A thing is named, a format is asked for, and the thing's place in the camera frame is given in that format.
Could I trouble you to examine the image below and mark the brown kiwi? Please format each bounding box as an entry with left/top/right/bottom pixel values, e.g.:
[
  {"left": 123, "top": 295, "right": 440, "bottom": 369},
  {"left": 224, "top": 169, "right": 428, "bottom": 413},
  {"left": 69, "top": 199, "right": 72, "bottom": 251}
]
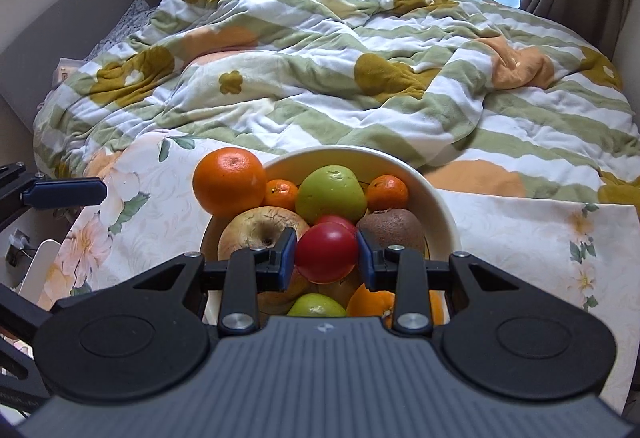
[{"left": 356, "top": 209, "right": 426, "bottom": 256}]

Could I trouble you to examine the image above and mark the large orange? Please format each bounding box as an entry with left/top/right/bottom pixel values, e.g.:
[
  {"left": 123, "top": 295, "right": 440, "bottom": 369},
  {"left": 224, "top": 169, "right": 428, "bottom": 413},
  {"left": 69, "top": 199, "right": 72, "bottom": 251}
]
[
  {"left": 346, "top": 284, "right": 448, "bottom": 328},
  {"left": 192, "top": 147, "right": 267, "bottom": 217}
]

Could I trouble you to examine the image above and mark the wrinkled red-yellow apple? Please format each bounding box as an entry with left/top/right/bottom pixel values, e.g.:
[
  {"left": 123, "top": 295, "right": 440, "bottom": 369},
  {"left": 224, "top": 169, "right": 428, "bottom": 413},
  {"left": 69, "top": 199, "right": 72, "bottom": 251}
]
[{"left": 217, "top": 206, "right": 309, "bottom": 259}]

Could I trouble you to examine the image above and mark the small mandarin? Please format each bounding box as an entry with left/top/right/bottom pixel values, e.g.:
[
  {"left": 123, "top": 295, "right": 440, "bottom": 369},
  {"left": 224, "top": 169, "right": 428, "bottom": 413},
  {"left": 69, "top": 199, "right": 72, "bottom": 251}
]
[
  {"left": 366, "top": 174, "right": 409, "bottom": 212},
  {"left": 262, "top": 178, "right": 298, "bottom": 211}
]

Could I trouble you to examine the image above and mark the small green apple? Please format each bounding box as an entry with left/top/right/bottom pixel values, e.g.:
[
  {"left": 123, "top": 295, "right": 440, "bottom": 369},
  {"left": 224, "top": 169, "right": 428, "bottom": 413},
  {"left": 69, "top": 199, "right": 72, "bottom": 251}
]
[{"left": 288, "top": 293, "right": 346, "bottom": 318}]

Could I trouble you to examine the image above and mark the small red tomato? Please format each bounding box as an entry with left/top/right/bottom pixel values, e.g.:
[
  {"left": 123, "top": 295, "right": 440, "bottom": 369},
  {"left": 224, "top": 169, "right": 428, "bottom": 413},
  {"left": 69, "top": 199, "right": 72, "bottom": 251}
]
[{"left": 314, "top": 215, "right": 357, "bottom": 235}]

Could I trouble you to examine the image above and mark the floral white tablecloth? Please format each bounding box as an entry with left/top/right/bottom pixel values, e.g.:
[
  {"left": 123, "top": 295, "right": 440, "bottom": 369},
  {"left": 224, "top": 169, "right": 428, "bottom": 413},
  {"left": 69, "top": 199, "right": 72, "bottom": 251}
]
[{"left": 37, "top": 132, "right": 639, "bottom": 410}]

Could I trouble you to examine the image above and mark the grey headboard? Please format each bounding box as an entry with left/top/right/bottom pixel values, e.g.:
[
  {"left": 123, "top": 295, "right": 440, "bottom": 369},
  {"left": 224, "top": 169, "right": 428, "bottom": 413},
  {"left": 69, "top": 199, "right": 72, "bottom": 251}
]
[{"left": 1, "top": 0, "right": 160, "bottom": 129}]

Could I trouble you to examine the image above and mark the striped floral duvet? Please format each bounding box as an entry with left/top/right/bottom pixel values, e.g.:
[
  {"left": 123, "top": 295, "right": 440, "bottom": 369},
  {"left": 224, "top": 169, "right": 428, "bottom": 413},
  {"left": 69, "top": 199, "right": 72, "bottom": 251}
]
[{"left": 34, "top": 0, "right": 639, "bottom": 206}]

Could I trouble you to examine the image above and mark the patterned pillow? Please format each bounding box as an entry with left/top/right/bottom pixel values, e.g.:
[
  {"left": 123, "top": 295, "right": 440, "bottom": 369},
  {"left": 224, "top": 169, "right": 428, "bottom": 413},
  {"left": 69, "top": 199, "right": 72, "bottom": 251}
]
[{"left": 84, "top": 0, "right": 155, "bottom": 61}]

